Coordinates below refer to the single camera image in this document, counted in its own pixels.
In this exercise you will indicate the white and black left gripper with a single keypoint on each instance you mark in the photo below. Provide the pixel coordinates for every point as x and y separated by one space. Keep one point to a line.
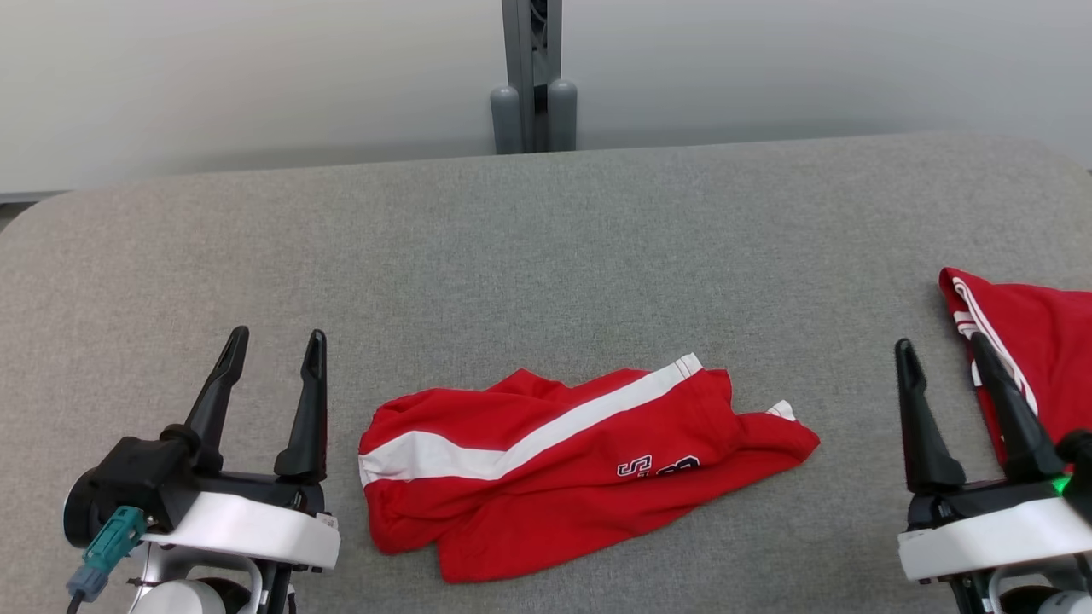
247 529

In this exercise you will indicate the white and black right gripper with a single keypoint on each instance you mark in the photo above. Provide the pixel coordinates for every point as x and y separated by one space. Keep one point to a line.
990 533

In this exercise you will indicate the red jersey with number print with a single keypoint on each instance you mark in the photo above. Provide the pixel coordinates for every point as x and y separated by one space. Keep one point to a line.
1049 341

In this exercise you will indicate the red shorts with white stripe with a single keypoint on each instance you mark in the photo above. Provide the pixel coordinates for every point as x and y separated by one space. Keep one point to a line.
554 512

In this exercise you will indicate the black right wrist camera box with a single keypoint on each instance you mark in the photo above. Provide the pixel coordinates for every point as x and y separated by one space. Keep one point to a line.
1079 456

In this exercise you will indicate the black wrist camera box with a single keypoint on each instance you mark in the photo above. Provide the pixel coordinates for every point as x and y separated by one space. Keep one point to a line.
145 477
1079 456

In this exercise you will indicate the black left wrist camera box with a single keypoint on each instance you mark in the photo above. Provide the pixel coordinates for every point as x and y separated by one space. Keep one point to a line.
145 477

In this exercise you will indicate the grey cylindrical post foot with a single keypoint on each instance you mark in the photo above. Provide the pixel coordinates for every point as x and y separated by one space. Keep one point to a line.
562 115

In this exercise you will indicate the grey double-rail partition post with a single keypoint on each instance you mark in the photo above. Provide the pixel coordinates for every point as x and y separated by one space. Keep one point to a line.
516 51

